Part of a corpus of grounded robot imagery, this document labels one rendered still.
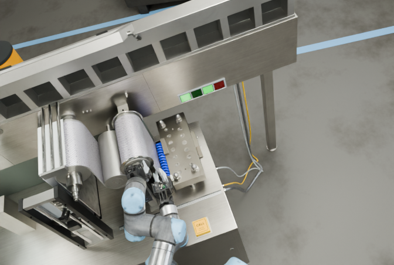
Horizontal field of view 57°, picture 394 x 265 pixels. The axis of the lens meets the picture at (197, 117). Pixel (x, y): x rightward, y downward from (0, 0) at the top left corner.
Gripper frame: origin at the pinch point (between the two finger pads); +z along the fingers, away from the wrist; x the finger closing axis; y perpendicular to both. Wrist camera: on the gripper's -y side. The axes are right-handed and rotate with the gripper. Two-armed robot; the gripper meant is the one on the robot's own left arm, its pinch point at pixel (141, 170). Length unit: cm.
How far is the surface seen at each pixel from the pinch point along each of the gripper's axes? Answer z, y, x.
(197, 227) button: 7.1, -38.0, -12.8
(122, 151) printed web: 5.4, 9.7, 5.6
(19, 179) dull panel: 45, 4, 72
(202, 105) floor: 173, -19, -39
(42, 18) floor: 339, 121, 108
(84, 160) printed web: -1.2, 13.1, 20.0
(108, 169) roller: 8.2, 3.3, 15.2
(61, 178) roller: -1.6, 9.6, 31.8
